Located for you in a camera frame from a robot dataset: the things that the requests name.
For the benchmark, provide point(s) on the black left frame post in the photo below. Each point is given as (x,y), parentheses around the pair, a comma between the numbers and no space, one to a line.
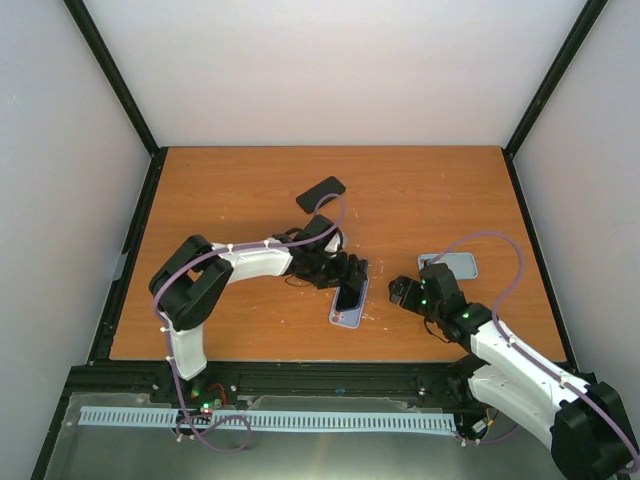
(100,51)

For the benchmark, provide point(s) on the light blue cable duct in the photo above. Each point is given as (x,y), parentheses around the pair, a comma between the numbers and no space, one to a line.
(273,421)

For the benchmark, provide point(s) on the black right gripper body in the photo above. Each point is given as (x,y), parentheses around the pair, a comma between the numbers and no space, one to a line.
(410,301)

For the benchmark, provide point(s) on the black phone on table top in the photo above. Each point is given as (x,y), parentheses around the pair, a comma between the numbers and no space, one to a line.
(320,194)

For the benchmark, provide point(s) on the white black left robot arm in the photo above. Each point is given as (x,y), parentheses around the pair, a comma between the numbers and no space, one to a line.
(188,286)

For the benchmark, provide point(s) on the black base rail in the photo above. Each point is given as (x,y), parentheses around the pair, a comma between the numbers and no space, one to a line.
(425,385)

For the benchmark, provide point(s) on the blue phone black screen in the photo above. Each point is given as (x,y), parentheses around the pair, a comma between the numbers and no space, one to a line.
(349,297)

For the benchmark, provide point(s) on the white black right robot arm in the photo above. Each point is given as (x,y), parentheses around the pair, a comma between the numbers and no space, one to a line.
(582,423)

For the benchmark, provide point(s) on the black right frame post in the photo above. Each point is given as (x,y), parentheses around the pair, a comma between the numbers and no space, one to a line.
(579,31)

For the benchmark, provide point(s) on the lavender phone case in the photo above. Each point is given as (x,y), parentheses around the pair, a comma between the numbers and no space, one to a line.
(348,319)

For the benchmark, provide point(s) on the light blue phone case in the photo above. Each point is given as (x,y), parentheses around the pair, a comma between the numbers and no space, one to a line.
(462,264)

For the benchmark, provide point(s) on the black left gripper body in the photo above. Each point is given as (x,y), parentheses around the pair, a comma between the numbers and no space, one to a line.
(325,271)

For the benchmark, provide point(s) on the black frame post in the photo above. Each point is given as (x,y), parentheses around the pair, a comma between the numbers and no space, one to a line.
(100,51)
(579,31)

